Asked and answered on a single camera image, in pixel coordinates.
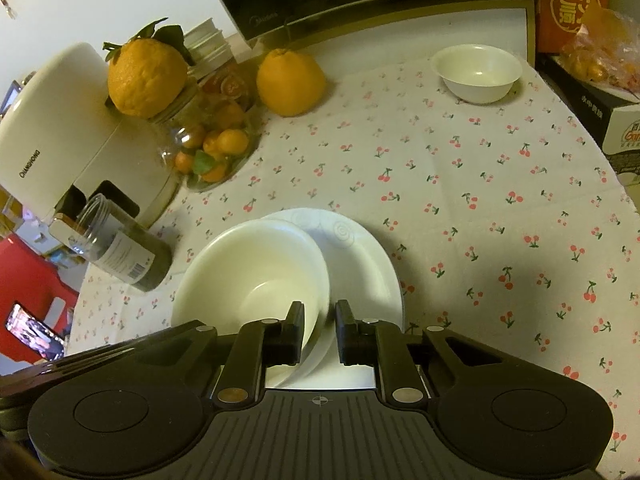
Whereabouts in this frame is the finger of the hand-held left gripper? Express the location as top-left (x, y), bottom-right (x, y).
top-left (0, 324), bottom-right (201, 411)

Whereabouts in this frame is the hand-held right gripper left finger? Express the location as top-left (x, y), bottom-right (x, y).
top-left (150, 301), bottom-right (306, 407)

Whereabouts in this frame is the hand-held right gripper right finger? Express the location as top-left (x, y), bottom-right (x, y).
top-left (336, 300), bottom-right (501, 405)

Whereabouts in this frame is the white plate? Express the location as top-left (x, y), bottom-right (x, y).
top-left (260, 207), bottom-right (405, 391)

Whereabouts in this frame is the smartphone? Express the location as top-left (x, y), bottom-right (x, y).
top-left (4, 302), bottom-right (66, 361)

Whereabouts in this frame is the red stool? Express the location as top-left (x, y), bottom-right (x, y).
top-left (0, 234), bottom-right (81, 366)

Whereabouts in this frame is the clear jar with dark contents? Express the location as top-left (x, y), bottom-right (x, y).
top-left (48, 193), bottom-right (173, 293)

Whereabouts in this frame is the cherry print tablecloth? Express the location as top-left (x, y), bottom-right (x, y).
top-left (65, 52), bottom-right (640, 480)

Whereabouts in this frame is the glass jar of kumquats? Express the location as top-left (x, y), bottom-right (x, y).
top-left (155, 67), bottom-right (263, 192)

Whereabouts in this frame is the white kitchen appliance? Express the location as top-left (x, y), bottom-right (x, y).
top-left (0, 42), bottom-right (181, 226)

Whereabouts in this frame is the large orange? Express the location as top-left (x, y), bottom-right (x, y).
top-left (256, 48), bottom-right (327, 118)

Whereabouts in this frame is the orange with leaves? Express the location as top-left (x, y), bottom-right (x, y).
top-left (102, 17), bottom-right (196, 119)

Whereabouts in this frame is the black and white cardboard box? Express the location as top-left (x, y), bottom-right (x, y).
top-left (537, 52), bottom-right (640, 186)

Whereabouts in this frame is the plastic bag of oranges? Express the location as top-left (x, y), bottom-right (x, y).
top-left (560, 7), bottom-right (640, 93)

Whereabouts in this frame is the orange carton box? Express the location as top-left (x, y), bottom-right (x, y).
top-left (535, 0), bottom-right (611, 56)

